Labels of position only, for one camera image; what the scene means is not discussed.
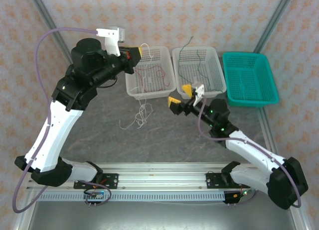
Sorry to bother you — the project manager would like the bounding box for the thin red cable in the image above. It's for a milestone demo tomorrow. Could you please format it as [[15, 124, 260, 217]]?
[[133, 64, 171, 94]]

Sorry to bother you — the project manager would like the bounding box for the thin green cable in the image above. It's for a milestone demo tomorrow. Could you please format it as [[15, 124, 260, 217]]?
[[178, 36, 212, 91]]

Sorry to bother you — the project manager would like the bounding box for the thin white cable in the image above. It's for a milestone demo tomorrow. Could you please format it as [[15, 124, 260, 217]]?
[[119, 43, 154, 130]]

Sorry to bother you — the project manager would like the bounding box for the white perforated plastic basket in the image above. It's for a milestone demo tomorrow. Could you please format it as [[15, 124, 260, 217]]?
[[171, 45, 227, 99], [125, 45, 176, 99]]

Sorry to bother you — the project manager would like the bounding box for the teal perforated plastic basket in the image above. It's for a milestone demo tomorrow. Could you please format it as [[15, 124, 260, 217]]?
[[222, 51, 279, 108]]

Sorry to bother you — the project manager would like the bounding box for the small circuit board with LED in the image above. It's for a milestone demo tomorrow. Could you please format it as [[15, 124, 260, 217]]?
[[233, 189, 252, 199], [83, 190, 105, 200]]

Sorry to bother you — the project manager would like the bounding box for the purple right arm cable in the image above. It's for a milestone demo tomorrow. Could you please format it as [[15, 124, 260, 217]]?
[[197, 98, 302, 208]]

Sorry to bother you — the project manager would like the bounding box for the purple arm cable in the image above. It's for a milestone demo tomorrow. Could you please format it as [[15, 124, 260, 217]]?
[[12, 27, 112, 213], [197, 98, 302, 208]]

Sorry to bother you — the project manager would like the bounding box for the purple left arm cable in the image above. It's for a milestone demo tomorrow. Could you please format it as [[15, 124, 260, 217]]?
[[12, 27, 112, 213]]

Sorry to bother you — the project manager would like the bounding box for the aluminium table side rail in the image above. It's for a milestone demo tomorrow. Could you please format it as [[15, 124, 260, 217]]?
[[258, 107, 279, 153]]

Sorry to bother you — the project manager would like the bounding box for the aluminium frame post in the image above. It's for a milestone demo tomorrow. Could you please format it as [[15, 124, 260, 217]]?
[[13, 190, 38, 230], [26, 0, 75, 65], [289, 207, 309, 230], [253, 0, 297, 54]]

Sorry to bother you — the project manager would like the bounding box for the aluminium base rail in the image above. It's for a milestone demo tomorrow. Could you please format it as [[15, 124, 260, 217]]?
[[26, 161, 260, 191]]

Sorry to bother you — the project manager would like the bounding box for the slotted grey cable duct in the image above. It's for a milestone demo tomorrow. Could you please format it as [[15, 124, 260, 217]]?
[[37, 191, 226, 203]]

